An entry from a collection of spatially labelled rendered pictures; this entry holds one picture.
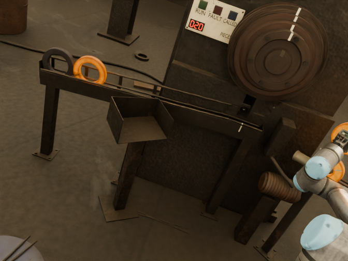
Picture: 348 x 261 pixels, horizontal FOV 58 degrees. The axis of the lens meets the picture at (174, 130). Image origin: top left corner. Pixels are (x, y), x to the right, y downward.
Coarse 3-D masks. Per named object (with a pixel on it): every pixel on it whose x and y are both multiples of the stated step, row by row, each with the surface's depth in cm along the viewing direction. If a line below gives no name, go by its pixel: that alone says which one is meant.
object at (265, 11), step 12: (264, 12) 144; (276, 12) 143; (288, 12) 142; (300, 12) 141; (240, 24) 148; (312, 24) 143; (324, 36) 144; (228, 48) 155; (324, 48) 147; (228, 60) 157; (324, 60) 149; (240, 84) 163; (252, 96) 165; (264, 96) 164; (276, 96) 162; (288, 96) 161
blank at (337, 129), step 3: (342, 123) 154; (345, 123) 151; (339, 126) 153; (342, 126) 152; (345, 126) 151; (333, 129) 156; (336, 129) 154; (339, 129) 153; (345, 129) 152; (333, 132) 156; (336, 132) 155; (333, 135) 156; (336, 135) 155; (333, 138) 156; (345, 153) 154
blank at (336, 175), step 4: (340, 164) 156; (336, 168) 158; (340, 168) 156; (344, 168) 158; (336, 172) 158; (340, 172) 157; (344, 172) 158; (328, 176) 161; (332, 176) 160; (336, 176) 159; (340, 176) 157; (336, 180) 159
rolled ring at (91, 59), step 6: (78, 60) 174; (84, 60) 173; (90, 60) 173; (96, 60) 173; (78, 66) 176; (96, 66) 174; (102, 66) 174; (78, 72) 178; (102, 72) 176; (84, 78) 182; (102, 78) 177
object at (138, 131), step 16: (112, 96) 155; (112, 112) 153; (128, 112) 165; (144, 112) 169; (160, 112) 166; (112, 128) 153; (128, 128) 159; (144, 128) 162; (160, 128) 165; (128, 160) 169; (128, 176) 175; (128, 192) 184; (112, 208) 190; (128, 208) 194
